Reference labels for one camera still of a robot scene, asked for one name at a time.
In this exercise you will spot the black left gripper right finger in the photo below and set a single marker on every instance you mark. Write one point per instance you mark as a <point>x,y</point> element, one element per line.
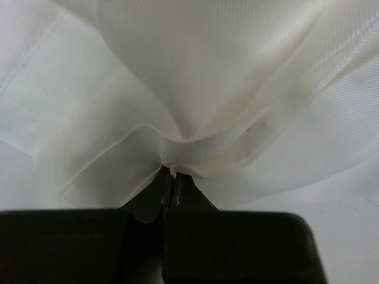
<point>202,244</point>

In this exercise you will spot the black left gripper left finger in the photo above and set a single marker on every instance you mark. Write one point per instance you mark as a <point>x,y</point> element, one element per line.
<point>83,245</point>

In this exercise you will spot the white fabric skirt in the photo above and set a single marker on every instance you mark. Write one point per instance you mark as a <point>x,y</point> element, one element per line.
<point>258,101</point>

